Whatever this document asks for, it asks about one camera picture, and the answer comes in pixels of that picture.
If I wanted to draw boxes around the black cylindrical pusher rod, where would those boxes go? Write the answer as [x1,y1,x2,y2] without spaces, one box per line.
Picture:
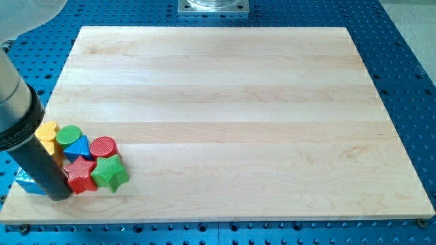
[7,136,72,201]

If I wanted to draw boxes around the blue cube block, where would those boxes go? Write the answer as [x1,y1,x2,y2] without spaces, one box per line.
[15,168,45,195]

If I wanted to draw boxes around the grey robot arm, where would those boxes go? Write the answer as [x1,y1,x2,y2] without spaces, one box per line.
[1,50,72,201]

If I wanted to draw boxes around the blue triangle block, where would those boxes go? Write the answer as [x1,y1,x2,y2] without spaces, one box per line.
[63,135,93,163]

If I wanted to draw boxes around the yellow block behind rod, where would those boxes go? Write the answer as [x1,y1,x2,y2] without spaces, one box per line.
[40,141,65,168]

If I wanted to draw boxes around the yellow heart block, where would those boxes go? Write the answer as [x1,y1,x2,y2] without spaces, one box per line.
[35,121,60,142]

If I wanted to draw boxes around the green cylinder block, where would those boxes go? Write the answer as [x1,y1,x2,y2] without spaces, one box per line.
[55,125,82,149]

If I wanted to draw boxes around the red star block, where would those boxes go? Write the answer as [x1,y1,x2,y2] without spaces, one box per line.
[63,155,98,195]

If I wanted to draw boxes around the red cylinder block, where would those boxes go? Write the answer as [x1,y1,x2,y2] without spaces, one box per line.
[89,136,119,159]

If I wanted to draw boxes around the green star block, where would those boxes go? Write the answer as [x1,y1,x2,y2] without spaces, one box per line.
[91,154,130,193]

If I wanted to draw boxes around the light wooden board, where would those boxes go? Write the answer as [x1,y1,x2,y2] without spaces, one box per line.
[1,27,435,224]

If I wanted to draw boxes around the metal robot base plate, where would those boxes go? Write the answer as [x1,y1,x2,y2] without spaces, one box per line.
[177,0,250,16]

